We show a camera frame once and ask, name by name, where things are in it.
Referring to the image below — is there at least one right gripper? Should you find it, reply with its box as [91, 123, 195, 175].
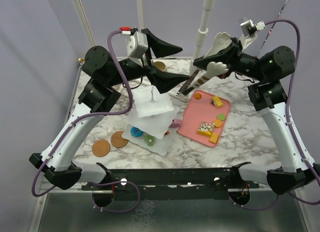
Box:
[193, 37, 266, 81]

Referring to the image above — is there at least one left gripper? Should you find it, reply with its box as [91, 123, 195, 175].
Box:
[107, 28, 190, 91]

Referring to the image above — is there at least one yellow sponge cake slice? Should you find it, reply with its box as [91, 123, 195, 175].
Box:
[211, 96, 223, 108]

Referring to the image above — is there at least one pink cake slice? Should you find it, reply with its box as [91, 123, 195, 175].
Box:
[170, 119, 182, 128]

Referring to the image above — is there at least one white tiered serving stand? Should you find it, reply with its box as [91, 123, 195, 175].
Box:
[122, 86, 183, 156]

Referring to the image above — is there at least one pink serving tray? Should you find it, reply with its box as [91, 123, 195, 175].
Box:
[177, 90, 231, 147]

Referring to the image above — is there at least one blue frosted donut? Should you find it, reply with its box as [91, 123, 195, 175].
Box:
[130, 126, 144, 138]

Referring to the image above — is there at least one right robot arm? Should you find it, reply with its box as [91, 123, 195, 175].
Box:
[193, 37, 320, 195]

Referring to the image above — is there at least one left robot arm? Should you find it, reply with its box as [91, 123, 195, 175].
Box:
[29, 27, 189, 190]

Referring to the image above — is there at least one beige ceramic cup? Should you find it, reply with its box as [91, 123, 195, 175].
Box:
[153, 61, 168, 72]

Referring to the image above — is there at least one orange cookie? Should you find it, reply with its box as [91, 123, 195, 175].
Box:
[194, 93, 202, 100]

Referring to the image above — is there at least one green round pastry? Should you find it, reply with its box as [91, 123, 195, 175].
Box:
[217, 113, 226, 121]

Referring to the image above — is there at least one yellow round biscuit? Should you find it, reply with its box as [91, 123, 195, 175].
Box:
[213, 119, 223, 128]

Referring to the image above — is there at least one sprinkled cake slice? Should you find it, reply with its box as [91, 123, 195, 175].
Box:
[197, 122, 215, 137]

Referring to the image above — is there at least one wooden coaster near stand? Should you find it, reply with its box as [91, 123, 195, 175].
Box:
[110, 131, 129, 148]

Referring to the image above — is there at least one wooden coaster near edge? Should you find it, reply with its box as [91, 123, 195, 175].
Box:
[91, 139, 111, 157]

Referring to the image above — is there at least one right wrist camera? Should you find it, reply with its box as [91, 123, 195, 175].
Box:
[240, 17, 266, 50]

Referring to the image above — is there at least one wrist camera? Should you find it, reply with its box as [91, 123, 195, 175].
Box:
[240, 17, 266, 50]
[120, 26, 149, 59]

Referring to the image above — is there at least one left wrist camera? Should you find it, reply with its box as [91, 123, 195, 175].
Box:
[120, 26, 149, 59]

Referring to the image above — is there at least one white pvc frame right pole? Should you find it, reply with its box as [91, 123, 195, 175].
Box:
[189, 0, 216, 76]

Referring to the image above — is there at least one white pvc frame pole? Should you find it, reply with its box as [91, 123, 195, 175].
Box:
[71, 0, 96, 47]
[136, 0, 144, 29]
[189, 0, 216, 76]

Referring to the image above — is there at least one white pvc frame middle pole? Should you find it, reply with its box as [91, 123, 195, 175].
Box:
[136, 0, 144, 29]

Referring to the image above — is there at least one white pvc frame left pole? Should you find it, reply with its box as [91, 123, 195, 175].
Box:
[71, 0, 96, 47]

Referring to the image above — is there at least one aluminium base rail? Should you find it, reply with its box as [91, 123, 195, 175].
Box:
[39, 171, 305, 194]

